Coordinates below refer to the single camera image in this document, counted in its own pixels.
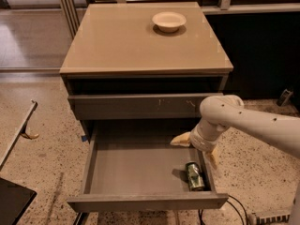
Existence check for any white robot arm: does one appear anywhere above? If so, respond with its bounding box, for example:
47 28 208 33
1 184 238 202
171 95 300 166

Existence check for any green soda can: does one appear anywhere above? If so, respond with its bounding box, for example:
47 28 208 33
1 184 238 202
186 162 205 191

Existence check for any small black floor device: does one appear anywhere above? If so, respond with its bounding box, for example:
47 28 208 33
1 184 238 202
277 89 293 107

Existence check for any white power strip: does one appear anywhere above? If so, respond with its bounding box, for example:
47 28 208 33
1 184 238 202
247 209 291 225

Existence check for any black power cable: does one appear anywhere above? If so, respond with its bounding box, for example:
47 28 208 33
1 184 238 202
197 194 249 225

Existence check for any white paper bowl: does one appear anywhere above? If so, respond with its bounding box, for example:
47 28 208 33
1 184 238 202
152 12 187 33

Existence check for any open grey middle drawer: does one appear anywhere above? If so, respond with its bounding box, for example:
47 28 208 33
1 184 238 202
67 119 228 213

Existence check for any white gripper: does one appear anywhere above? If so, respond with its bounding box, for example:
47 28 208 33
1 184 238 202
170 119 228 170

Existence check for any grey drawer cabinet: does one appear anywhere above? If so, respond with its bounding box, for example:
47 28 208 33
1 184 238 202
59 1 234 225

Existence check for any closed grey top drawer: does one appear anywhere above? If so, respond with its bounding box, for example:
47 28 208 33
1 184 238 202
68 93 219 120

